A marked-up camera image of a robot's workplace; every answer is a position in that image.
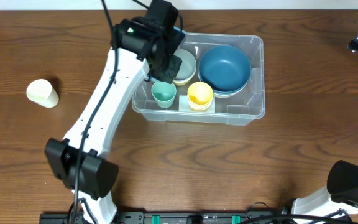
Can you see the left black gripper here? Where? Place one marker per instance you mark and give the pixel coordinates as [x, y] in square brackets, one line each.
[170, 78]

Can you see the light grey small bowl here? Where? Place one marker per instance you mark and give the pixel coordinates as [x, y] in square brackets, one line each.
[188, 65]

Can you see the white small bowl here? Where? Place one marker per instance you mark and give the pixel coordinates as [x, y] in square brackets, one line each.
[184, 76]

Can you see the yellow small bowl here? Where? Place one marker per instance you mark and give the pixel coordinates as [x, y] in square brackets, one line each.
[181, 82]

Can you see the green cup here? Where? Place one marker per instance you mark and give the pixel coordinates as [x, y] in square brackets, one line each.
[164, 94]

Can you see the dark blue bowl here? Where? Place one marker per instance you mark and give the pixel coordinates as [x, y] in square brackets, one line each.
[224, 82]
[224, 59]

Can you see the yellow cup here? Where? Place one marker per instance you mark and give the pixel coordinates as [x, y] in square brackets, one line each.
[200, 93]
[205, 109]

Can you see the pink cup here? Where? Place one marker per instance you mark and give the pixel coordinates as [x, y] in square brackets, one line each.
[194, 105]

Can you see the beige large bowl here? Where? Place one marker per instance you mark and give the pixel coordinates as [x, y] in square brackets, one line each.
[227, 94]

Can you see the cream white cup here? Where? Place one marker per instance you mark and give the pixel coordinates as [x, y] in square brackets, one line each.
[43, 93]

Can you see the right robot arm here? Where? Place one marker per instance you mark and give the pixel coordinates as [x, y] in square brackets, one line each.
[338, 198]

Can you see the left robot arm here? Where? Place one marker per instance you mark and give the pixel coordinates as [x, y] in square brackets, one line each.
[142, 49]

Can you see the clear plastic storage container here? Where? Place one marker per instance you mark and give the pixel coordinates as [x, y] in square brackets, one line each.
[240, 109]

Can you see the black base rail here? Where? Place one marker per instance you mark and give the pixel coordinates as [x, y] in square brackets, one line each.
[163, 218]

